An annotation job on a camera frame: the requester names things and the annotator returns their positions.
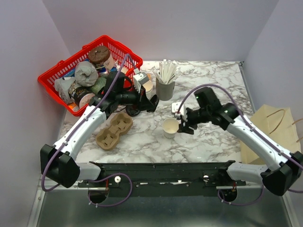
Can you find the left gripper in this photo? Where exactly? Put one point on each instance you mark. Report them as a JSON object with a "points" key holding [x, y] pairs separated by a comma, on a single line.
{"points": [[142, 103]]}

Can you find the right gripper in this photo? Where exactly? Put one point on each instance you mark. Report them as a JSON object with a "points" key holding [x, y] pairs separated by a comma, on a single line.
{"points": [[183, 126]]}

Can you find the black coffee cup lid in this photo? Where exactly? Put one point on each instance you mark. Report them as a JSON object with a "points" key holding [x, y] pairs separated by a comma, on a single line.
{"points": [[132, 111]]}

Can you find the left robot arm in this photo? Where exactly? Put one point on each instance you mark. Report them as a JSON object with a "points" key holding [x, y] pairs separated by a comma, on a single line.
{"points": [[58, 161]]}

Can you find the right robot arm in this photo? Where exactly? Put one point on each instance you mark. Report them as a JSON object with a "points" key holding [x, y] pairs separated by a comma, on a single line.
{"points": [[281, 168]]}

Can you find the white paper cup stack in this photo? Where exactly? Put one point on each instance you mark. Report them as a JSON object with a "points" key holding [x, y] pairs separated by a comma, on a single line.
{"points": [[148, 88]]}

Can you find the grey straw holder cup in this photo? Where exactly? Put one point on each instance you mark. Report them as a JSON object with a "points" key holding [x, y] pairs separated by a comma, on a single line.
{"points": [[164, 91]]}

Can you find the red plastic basket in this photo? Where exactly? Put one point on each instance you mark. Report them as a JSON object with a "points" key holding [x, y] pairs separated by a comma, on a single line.
{"points": [[120, 55]]}

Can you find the white paper straws bundle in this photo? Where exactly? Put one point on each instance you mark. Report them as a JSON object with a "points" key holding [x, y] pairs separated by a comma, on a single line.
{"points": [[168, 71]]}

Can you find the green avocado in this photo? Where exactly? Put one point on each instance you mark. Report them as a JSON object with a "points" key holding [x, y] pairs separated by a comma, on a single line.
{"points": [[99, 84]]}

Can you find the cardboard cup carrier tray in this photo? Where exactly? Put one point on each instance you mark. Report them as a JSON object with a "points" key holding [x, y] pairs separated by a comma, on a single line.
{"points": [[109, 137]]}

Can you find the black printed paper cup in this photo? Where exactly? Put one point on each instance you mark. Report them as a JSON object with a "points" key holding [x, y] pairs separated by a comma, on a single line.
{"points": [[81, 96]]}

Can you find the grey crumpled paper bag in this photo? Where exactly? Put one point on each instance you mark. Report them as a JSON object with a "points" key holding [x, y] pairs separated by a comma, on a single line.
{"points": [[85, 74]]}

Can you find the brown lidded ice cream tub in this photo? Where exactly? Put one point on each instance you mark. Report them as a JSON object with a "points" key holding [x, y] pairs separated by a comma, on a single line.
{"points": [[99, 55]]}

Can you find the white crumpled paper wrapper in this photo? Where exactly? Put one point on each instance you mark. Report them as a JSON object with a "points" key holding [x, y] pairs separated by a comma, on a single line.
{"points": [[62, 86]]}

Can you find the brown paper bag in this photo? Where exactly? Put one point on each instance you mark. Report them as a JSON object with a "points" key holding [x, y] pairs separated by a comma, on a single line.
{"points": [[279, 125]]}

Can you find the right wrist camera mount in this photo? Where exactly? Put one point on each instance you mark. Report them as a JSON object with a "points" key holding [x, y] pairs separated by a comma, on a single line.
{"points": [[179, 111]]}

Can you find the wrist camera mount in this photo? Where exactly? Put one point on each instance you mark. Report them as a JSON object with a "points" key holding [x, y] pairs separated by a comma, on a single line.
{"points": [[139, 79], [179, 111]]}

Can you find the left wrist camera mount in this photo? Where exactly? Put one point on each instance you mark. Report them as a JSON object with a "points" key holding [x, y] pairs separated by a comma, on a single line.
{"points": [[139, 79]]}

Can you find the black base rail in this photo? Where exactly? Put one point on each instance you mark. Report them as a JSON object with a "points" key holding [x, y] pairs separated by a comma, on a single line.
{"points": [[162, 179]]}

